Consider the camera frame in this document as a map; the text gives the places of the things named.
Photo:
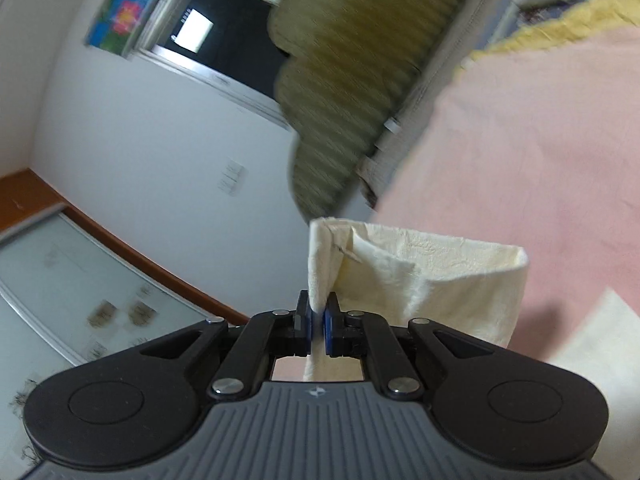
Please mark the frosted glass wardrobe door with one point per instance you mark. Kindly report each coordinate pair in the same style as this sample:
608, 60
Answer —
55, 285

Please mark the colourful floral wall picture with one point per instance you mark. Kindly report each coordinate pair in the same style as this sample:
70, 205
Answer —
125, 5

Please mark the pink blanket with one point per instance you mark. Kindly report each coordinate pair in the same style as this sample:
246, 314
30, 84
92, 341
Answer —
525, 160

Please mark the olive striped headboard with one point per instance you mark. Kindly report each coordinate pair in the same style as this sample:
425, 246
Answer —
340, 85

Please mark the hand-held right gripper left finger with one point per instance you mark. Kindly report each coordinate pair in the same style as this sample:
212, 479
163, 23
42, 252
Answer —
312, 331

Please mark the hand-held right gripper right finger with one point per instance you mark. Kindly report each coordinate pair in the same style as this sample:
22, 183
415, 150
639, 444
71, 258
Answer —
330, 332

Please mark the grey striped bed sheet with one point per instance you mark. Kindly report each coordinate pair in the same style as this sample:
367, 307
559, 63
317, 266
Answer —
430, 85

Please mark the cream white towel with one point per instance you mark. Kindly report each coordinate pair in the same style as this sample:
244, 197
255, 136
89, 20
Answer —
440, 280

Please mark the small white tag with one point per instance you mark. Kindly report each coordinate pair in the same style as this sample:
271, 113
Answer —
393, 125

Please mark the brown wooden wardrobe frame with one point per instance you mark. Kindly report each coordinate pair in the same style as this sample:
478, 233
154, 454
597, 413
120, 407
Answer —
125, 245

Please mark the white wall switch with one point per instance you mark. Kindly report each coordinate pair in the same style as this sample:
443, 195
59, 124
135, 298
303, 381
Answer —
232, 176

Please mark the window with metal frame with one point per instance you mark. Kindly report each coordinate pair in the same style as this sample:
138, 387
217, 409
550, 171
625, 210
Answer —
235, 15

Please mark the yellow fluffy blanket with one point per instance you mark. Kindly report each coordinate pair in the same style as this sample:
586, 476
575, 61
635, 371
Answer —
575, 17

